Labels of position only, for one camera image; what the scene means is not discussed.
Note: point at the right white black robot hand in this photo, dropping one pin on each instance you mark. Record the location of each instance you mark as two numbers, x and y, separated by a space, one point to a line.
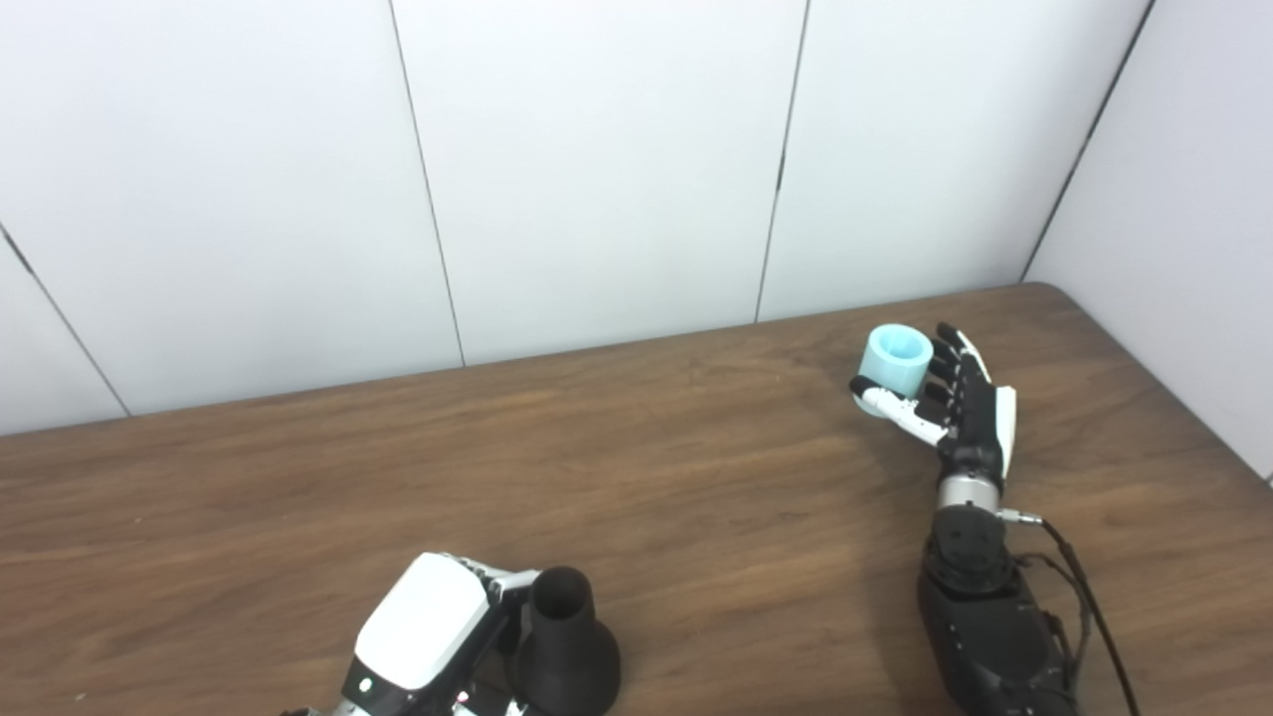
980 428

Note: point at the black funnel-shaped nozzle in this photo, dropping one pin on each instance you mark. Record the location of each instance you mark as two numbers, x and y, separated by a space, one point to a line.
567 656

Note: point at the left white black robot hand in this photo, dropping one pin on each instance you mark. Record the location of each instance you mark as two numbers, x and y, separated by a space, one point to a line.
423 626

